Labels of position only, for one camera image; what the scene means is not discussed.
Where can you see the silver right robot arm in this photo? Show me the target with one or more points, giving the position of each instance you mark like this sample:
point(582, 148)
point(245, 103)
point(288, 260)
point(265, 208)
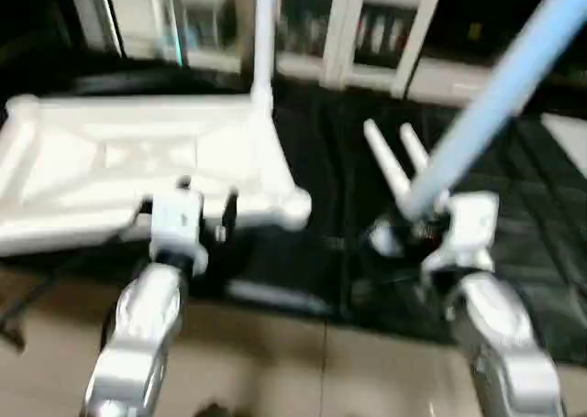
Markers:
point(509, 344)

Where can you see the white drawer unit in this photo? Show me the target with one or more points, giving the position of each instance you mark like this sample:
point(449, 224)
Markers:
point(454, 80)

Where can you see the white flat panel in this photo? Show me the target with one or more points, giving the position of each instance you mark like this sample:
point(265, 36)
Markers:
point(567, 142)

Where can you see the white plastic table top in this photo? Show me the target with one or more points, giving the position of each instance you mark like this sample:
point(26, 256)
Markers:
point(110, 151)

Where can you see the black metal bench leg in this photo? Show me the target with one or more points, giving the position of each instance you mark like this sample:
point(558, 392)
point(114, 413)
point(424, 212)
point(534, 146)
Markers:
point(11, 325)

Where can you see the white glass-door cabinet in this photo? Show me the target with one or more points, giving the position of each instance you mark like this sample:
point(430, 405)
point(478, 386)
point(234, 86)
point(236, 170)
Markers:
point(367, 27)

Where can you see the white plastic table leg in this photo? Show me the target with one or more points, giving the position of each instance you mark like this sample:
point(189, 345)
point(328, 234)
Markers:
point(415, 149)
point(385, 160)
point(262, 41)
point(495, 96)

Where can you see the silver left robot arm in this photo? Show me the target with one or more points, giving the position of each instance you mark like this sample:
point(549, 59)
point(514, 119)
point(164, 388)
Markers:
point(138, 334)

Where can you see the black mat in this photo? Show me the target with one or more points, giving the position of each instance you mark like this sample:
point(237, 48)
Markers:
point(330, 252)

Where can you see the light blue metal frame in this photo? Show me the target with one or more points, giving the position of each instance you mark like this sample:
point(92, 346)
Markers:
point(172, 18)

